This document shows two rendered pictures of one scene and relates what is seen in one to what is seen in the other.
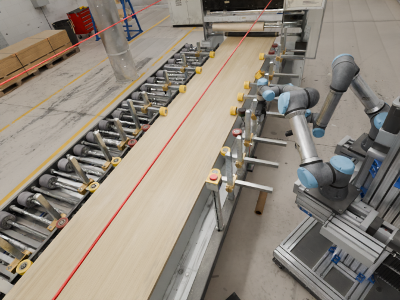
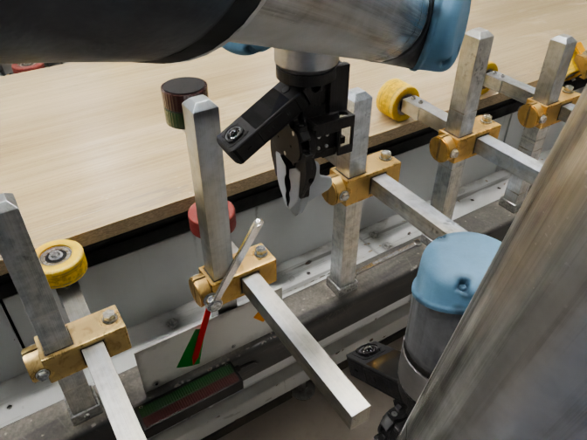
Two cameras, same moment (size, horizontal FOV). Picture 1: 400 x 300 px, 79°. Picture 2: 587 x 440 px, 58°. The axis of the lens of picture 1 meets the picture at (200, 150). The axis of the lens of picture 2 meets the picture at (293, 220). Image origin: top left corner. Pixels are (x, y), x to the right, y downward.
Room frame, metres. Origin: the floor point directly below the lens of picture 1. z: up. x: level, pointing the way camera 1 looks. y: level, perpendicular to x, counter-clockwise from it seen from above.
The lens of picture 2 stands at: (1.06, -0.81, 1.45)
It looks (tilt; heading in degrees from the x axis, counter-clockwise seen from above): 38 degrees down; 29
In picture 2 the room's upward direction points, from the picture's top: straight up
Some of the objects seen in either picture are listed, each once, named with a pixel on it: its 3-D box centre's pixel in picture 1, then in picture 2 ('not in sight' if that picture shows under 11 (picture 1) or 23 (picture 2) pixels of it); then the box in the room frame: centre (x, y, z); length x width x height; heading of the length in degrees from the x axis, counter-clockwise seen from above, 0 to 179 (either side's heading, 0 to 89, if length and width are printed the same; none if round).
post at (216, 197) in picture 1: (217, 209); not in sight; (0.87, -0.05, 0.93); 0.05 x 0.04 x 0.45; 151
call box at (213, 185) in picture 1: (213, 182); not in sight; (0.88, -0.05, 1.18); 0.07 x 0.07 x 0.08; 61
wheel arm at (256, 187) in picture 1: (241, 183); not in sight; (1.11, -0.25, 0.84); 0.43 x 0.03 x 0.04; 61
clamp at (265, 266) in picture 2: (247, 139); (232, 275); (1.56, -0.42, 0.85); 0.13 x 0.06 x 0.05; 151
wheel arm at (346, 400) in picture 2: (259, 140); (271, 308); (1.53, -0.51, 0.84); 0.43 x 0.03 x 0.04; 61
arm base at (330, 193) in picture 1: (334, 184); not in sight; (0.80, -0.71, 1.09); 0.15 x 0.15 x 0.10
